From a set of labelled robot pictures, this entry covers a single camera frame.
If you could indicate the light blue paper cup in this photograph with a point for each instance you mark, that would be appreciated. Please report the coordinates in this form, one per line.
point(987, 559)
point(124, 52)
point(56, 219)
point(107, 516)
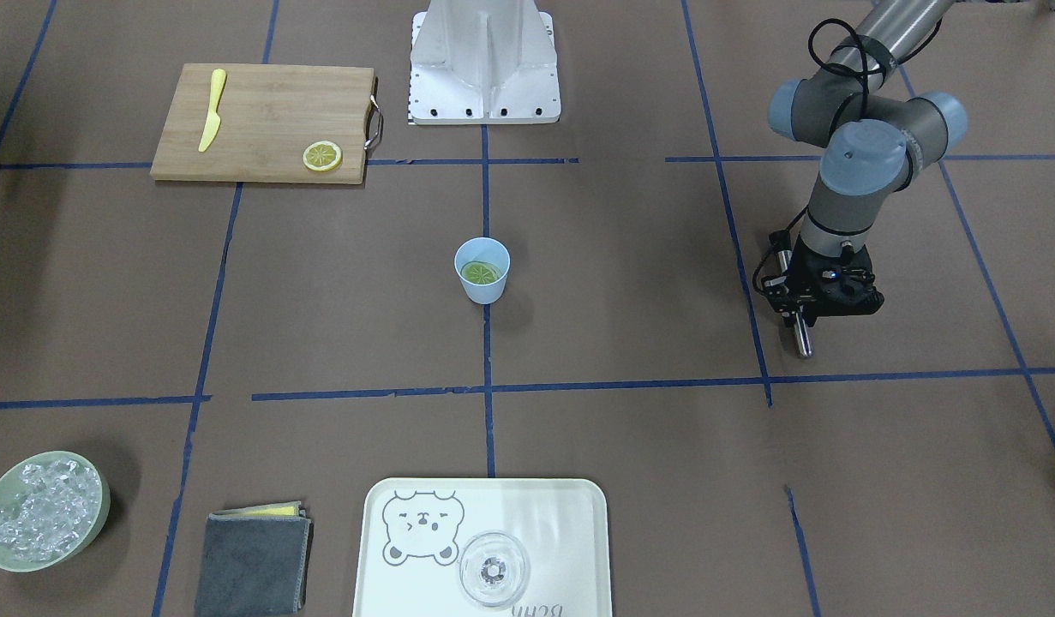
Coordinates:
point(488, 250)

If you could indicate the green bowl of ice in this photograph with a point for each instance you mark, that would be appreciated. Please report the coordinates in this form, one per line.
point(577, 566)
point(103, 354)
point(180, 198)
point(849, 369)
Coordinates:
point(52, 506)

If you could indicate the picked lemon slice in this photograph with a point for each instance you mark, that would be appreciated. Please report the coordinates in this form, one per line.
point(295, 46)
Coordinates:
point(480, 273)

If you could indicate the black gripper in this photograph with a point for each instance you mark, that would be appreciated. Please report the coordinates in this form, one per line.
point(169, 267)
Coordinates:
point(805, 275)

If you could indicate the white bear serving tray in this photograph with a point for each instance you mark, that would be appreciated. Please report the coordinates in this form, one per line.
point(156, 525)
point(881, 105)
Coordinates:
point(414, 530)

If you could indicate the yellow plastic knife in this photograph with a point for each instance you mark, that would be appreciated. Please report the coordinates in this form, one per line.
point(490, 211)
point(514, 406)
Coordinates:
point(212, 123)

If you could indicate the wooden cutting board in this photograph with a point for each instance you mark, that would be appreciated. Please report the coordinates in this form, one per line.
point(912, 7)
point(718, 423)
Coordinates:
point(269, 115)

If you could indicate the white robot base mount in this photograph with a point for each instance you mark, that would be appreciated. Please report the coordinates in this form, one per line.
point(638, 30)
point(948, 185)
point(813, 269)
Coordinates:
point(483, 62)

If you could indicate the steel muddler black tip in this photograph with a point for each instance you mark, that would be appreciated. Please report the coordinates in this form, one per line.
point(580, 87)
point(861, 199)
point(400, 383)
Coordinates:
point(801, 334)

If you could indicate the grey folded cloth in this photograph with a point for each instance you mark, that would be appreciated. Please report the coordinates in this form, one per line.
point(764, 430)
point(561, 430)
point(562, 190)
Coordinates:
point(254, 560)

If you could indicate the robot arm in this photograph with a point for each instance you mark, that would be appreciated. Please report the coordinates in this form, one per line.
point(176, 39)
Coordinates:
point(873, 147)

